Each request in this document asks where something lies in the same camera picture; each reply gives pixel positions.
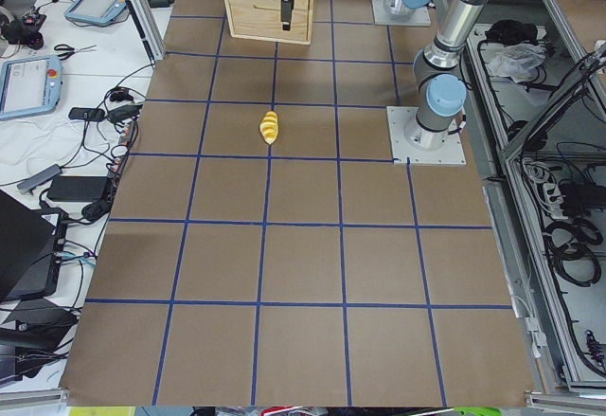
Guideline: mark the yellow plastic croissant toy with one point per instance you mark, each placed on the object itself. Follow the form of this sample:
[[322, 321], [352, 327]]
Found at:
[[269, 127]]

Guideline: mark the aluminium frame rack right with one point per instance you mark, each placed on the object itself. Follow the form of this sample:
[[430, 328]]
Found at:
[[548, 195]]

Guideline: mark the blue teach pendant lower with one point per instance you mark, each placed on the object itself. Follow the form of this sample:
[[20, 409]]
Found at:
[[30, 86]]

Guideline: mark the black power adapter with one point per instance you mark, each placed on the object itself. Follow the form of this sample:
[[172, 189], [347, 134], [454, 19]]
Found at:
[[77, 188]]

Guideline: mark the wooden drawer cabinet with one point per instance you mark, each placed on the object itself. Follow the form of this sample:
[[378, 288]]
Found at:
[[260, 20]]

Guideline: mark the grey usb hub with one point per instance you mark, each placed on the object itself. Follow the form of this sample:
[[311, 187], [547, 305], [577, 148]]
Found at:
[[39, 178]]

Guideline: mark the black computer case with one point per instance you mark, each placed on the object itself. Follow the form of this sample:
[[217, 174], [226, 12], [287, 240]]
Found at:
[[31, 241]]

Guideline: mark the blue teach pendant upper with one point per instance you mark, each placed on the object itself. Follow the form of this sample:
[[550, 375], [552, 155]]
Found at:
[[98, 13]]

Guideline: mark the blue teach pendant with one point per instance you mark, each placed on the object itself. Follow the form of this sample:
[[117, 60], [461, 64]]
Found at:
[[30, 86], [98, 13]]

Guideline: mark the white crumpled cloth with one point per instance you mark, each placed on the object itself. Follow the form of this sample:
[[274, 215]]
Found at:
[[518, 62]]

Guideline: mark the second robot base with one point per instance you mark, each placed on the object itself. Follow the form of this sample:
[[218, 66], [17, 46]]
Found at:
[[404, 13]]

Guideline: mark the aluminium post left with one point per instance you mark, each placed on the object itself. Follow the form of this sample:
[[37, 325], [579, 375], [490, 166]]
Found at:
[[147, 29]]

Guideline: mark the black scissors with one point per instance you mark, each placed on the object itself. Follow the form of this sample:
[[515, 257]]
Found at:
[[65, 51]]

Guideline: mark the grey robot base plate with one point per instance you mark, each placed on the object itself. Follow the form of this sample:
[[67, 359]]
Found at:
[[450, 150]]

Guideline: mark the black phone device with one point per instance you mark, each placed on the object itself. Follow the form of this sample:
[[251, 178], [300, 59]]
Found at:
[[87, 114]]

